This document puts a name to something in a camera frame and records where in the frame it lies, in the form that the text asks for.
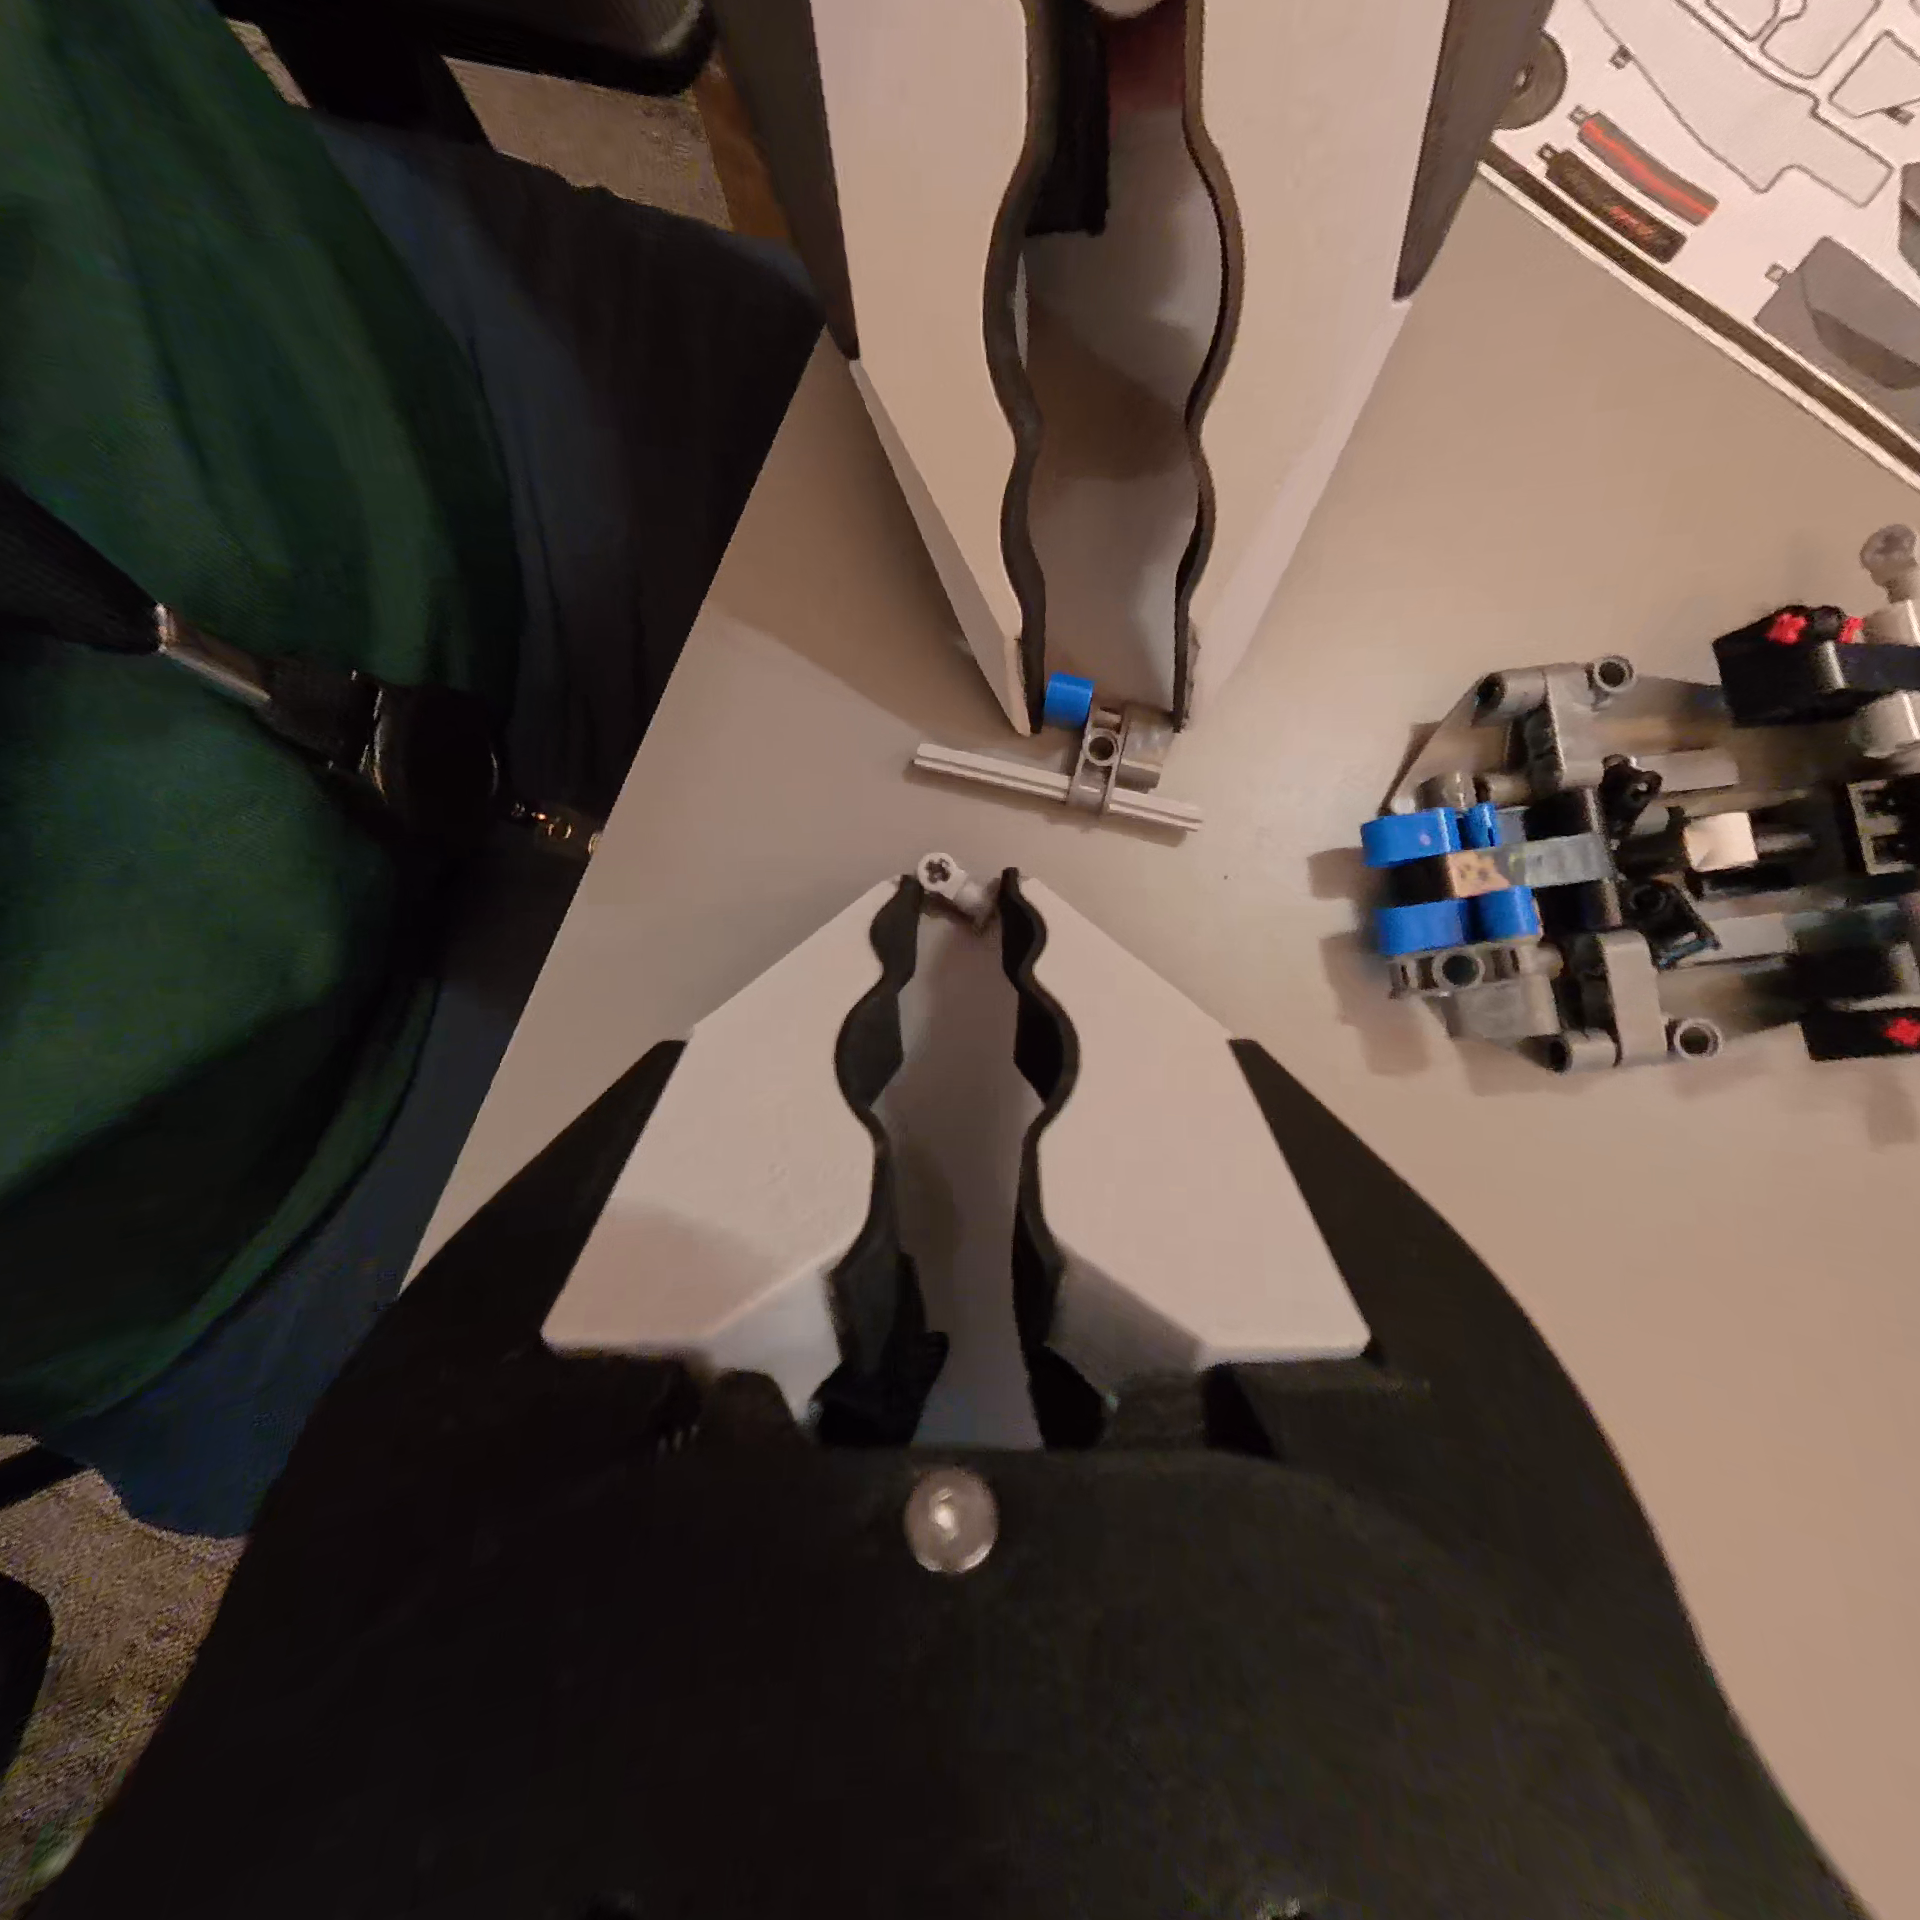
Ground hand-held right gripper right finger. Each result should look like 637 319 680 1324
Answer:
996 869 1369 1421

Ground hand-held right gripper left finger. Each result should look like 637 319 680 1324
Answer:
538 875 947 1428

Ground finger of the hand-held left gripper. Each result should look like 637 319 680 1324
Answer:
719 0 1052 736
1170 0 1554 731

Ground small light grey lego connector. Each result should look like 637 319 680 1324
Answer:
910 850 1000 935

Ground light grey axle blue connector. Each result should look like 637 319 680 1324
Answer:
907 672 1205 834

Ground small lego gearbox assembly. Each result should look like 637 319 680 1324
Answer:
1310 600 1920 1073

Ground lego sticker sheet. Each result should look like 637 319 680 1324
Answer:
1474 0 1920 490

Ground person's dark blue trousers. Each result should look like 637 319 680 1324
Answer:
60 113 832 1541

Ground black office chair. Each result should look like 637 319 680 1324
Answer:
224 0 719 151

